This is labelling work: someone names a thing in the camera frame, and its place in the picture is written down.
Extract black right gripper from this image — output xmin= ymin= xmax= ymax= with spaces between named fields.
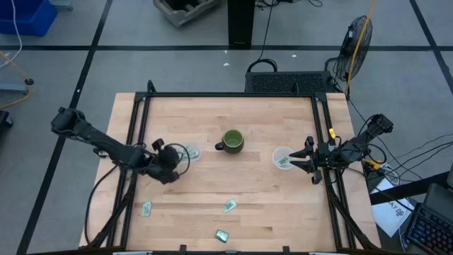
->
xmin=289 ymin=136 xmax=343 ymax=185

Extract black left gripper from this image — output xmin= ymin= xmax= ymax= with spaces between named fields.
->
xmin=143 ymin=138 xmax=182 ymax=185

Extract dark green sweetener packet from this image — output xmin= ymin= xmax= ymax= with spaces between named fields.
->
xmin=214 ymin=229 xmax=230 ymax=244

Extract clear round plastic container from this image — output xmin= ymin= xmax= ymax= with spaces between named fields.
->
xmin=271 ymin=146 xmax=297 ymax=171

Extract clear rectangular plastic container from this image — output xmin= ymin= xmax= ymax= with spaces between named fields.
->
xmin=178 ymin=142 xmax=205 ymax=164

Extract dark green ceramic mug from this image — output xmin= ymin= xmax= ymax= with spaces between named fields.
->
xmin=214 ymin=129 xmax=245 ymax=155

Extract black mesh computer case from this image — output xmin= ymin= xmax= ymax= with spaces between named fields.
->
xmin=244 ymin=70 xmax=336 ymax=94

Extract black floor fan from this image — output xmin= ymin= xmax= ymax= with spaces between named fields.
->
xmin=334 ymin=15 xmax=374 ymax=83

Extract white paper sheet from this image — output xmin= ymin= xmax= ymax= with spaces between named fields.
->
xmin=371 ymin=178 xmax=415 ymax=238

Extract black diagonal bar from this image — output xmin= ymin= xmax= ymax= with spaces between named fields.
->
xmin=369 ymin=171 xmax=451 ymax=206

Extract dark grey laptop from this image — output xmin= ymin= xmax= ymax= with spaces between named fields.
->
xmin=423 ymin=183 xmax=453 ymax=215

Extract backlit black keyboard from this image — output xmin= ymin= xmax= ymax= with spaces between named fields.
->
xmin=405 ymin=203 xmax=453 ymax=255

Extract grey foam tray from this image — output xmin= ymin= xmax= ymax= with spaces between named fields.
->
xmin=152 ymin=0 xmax=222 ymax=28

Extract tall black cabinet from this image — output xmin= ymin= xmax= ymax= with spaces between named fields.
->
xmin=227 ymin=0 xmax=256 ymax=50

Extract black box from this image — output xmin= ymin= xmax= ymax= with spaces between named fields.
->
xmin=0 ymin=110 xmax=14 ymax=128

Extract blue storage bin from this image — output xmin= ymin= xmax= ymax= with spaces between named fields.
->
xmin=0 ymin=0 xmax=58 ymax=38

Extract black aluminium table frame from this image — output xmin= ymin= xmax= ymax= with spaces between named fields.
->
xmin=86 ymin=79 xmax=382 ymax=254

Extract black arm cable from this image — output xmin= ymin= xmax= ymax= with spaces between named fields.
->
xmin=84 ymin=162 xmax=123 ymax=245

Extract yellow hanging cable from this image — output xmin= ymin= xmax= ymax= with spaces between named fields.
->
xmin=345 ymin=0 xmax=377 ymax=96

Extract black hanging cable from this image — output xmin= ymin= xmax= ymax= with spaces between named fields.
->
xmin=246 ymin=0 xmax=280 ymax=74

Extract orange cable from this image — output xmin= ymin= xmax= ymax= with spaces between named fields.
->
xmin=0 ymin=50 xmax=35 ymax=110

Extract grey base plate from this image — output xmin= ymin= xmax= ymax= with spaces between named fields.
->
xmin=0 ymin=83 xmax=29 ymax=95

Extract white cable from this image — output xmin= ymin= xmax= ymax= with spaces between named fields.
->
xmin=0 ymin=0 xmax=23 ymax=70

